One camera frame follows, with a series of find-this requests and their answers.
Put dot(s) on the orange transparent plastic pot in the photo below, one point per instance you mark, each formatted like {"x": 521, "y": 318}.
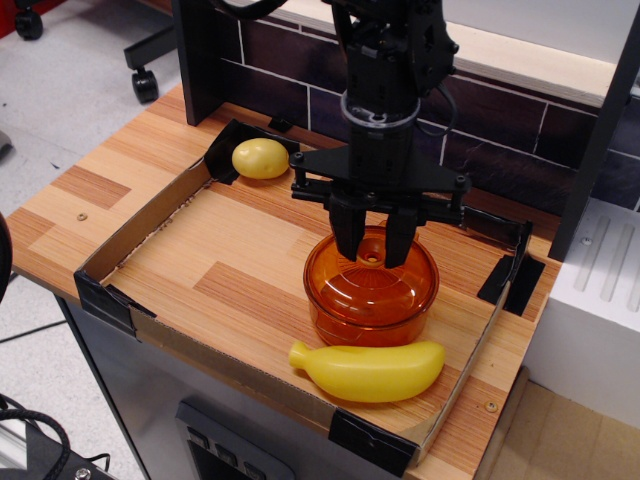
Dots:
{"x": 370, "y": 322}

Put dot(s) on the cardboard fence with black tape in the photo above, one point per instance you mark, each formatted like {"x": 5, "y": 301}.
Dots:
{"x": 195, "y": 295}

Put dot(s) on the black office chair base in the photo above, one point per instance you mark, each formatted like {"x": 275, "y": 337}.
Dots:
{"x": 29, "y": 26}

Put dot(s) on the grey toy oven front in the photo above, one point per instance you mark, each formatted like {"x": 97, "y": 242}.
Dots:
{"x": 217, "y": 452}

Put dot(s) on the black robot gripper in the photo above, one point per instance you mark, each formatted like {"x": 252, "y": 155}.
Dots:
{"x": 379, "y": 170}

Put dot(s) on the orange transparent pot lid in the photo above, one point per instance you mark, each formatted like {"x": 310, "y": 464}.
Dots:
{"x": 371, "y": 280}

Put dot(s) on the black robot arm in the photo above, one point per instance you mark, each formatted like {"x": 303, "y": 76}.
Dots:
{"x": 397, "y": 53}

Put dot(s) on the black upright post left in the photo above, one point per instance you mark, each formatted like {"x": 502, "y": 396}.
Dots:
{"x": 196, "y": 29}

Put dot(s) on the white toy sink counter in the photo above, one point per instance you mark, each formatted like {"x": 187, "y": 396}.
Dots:
{"x": 586, "y": 345}

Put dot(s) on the yellow plastic potato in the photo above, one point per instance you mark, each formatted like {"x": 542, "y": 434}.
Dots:
{"x": 260, "y": 159}

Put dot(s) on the grey upright post right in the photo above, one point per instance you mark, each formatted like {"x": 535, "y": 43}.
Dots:
{"x": 610, "y": 113}

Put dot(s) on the yellow plastic banana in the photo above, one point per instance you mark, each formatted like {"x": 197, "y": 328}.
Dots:
{"x": 371, "y": 374}

